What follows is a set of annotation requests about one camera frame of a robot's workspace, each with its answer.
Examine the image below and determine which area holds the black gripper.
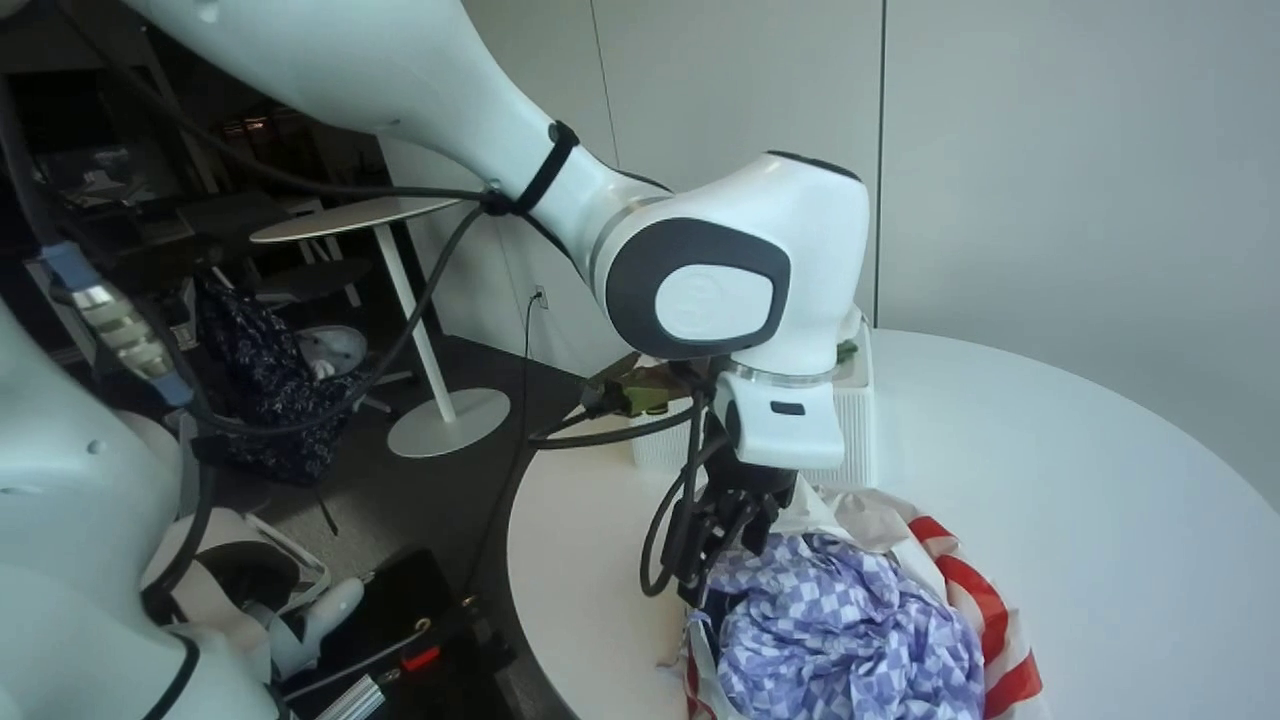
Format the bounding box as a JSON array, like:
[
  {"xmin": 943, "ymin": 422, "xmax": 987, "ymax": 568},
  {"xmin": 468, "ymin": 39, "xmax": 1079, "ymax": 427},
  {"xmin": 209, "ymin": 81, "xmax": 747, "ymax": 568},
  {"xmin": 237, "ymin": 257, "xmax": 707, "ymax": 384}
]
[{"xmin": 694, "ymin": 367, "xmax": 843, "ymax": 574}]

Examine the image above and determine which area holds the purple checkered shirt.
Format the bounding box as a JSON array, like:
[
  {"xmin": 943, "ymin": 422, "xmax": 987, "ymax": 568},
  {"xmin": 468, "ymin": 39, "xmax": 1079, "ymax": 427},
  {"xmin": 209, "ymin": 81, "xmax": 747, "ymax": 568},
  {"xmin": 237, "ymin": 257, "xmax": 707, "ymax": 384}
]
[{"xmin": 707, "ymin": 534, "xmax": 985, "ymax": 720}]

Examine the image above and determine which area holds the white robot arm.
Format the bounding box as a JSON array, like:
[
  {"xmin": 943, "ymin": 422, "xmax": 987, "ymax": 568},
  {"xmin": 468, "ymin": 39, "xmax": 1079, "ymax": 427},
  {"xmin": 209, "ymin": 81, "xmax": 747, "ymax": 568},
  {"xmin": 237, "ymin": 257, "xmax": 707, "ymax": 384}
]
[{"xmin": 125, "ymin": 0, "xmax": 869, "ymax": 593}]

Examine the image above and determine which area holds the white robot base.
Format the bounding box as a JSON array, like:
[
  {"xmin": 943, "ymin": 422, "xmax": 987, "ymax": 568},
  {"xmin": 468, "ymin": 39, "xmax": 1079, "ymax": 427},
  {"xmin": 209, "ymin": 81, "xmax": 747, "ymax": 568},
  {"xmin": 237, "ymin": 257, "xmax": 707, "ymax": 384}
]
[{"xmin": 0, "ymin": 309, "xmax": 278, "ymax": 720}]

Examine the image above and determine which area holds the small round side table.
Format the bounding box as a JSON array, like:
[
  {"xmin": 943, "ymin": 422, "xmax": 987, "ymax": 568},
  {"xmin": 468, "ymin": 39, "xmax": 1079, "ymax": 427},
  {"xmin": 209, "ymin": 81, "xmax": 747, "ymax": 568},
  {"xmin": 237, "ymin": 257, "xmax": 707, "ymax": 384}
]
[{"xmin": 246, "ymin": 194, "xmax": 515, "ymax": 466}]

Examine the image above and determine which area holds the white red plastic bag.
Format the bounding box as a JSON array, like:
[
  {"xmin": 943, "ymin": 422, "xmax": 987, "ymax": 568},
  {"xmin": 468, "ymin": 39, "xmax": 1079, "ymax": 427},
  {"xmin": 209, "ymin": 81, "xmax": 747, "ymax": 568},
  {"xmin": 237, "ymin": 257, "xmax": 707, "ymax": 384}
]
[{"xmin": 685, "ymin": 487, "xmax": 1042, "ymax": 720}]

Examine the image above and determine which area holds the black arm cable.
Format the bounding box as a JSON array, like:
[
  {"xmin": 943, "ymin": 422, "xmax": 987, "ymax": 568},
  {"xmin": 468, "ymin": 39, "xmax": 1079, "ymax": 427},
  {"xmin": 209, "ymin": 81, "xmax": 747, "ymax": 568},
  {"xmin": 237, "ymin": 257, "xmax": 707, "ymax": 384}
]
[{"xmin": 132, "ymin": 77, "xmax": 751, "ymax": 599}]

